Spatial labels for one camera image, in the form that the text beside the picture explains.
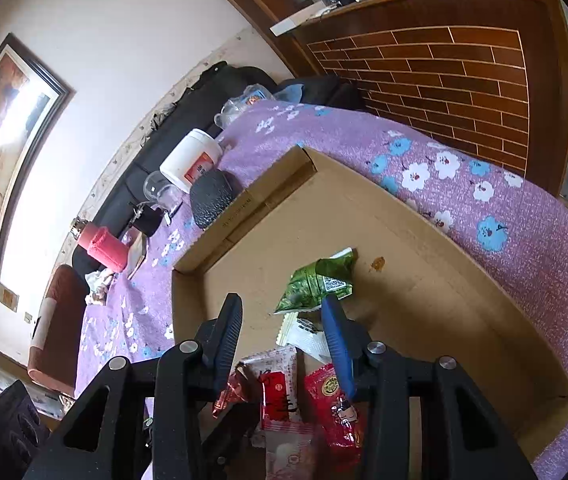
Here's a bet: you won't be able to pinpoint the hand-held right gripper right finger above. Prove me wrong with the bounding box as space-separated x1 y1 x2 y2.
321 295 537 480

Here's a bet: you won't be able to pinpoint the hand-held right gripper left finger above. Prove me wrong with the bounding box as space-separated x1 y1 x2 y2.
24 293 243 480

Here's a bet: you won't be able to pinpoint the red foil snack packet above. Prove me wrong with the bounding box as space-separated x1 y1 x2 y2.
212 365 262 418

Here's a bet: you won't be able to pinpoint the red cartoon snack packet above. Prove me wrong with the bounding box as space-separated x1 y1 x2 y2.
304 362 369 453

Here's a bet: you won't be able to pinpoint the red and white snack packet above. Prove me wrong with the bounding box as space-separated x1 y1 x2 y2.
240 345 299 431

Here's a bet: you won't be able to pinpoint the green snack packet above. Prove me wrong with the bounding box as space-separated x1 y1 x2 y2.
271 247 355 316

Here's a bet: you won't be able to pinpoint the pink and white snack packet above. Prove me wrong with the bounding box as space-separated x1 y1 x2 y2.
264 420 325 480

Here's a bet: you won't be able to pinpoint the cardboard box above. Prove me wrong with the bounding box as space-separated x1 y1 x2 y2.
170 145 568 480

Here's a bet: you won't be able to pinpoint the brown upholstered chair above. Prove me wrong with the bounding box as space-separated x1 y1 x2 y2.
28 264 90 396

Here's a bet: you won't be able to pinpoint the small colourful booklet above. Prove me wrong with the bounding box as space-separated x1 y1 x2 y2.
124 230 149 281

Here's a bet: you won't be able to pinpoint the crumpled paper wrappers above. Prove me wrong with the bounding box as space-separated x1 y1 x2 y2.
84 267 117 306

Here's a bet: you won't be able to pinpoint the small black pouch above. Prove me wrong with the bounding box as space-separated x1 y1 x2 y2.
131 202 165 238

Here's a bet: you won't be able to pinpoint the black textured case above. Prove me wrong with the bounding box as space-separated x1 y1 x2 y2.
189 169 237 231

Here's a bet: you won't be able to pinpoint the pink bottle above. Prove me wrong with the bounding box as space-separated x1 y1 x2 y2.
69 216 130 273

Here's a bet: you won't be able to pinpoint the clear glass cup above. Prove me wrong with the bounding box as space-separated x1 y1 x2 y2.
143 170 185 211
213 100 245 131

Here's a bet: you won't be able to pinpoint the white jar red label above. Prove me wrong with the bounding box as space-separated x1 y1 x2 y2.
159 129 225 195

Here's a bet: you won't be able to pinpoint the purple floral bedsheet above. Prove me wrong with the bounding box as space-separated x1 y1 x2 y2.
75 100 568 480

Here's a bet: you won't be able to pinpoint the black sofa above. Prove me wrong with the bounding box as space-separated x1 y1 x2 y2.
71 62 285 281

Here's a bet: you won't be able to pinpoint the black jacket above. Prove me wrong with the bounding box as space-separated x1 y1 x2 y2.
279 75 367 113

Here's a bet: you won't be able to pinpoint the blue cloth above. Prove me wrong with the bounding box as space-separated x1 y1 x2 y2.
273 85 305 105

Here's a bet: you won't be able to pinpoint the framed painting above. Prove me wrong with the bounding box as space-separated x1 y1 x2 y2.
0 32 76 281

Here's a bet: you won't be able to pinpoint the wooden cabinet with clutter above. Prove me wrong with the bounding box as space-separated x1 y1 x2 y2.
184 0 568 196

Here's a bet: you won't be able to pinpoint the white flat box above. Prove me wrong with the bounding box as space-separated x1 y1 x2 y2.
270 2 337 37

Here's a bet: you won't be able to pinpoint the small yellow wall plaque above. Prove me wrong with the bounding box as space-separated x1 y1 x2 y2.
0 282 20 311

